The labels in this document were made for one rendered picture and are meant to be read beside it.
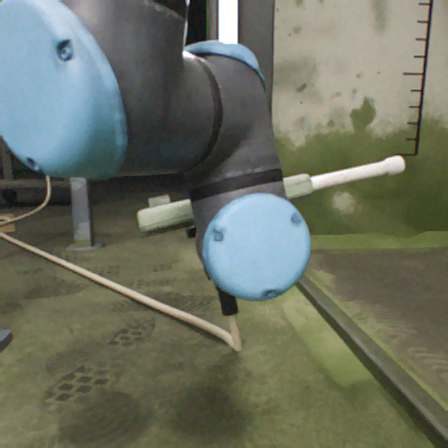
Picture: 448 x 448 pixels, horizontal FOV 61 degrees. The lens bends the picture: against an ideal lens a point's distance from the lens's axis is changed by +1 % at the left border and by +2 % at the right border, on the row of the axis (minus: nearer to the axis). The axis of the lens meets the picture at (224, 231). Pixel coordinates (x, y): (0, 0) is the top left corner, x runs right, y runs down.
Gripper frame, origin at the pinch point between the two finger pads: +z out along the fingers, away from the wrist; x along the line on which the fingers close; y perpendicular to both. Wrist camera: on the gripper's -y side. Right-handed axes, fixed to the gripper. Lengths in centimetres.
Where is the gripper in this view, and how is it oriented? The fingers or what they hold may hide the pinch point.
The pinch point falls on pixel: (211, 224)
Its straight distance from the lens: 66.5
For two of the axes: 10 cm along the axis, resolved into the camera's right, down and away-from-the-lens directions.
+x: 9.6, -2.3, 1.3
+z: -1.4, -0.2, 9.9
